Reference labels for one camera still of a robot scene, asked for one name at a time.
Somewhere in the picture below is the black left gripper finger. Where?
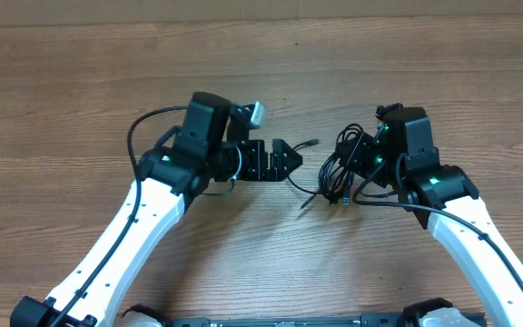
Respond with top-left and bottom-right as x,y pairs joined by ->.
268,156 -> 302,182
271,139 -> 302,159

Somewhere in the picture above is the smooth black usb cable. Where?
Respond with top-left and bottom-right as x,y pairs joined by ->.
317,123 -> 366,206

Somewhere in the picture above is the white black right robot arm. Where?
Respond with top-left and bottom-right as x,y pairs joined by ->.
335,104 -> 523,326

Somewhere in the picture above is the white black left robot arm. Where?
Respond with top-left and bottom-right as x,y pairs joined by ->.
10,92 -> 303,326

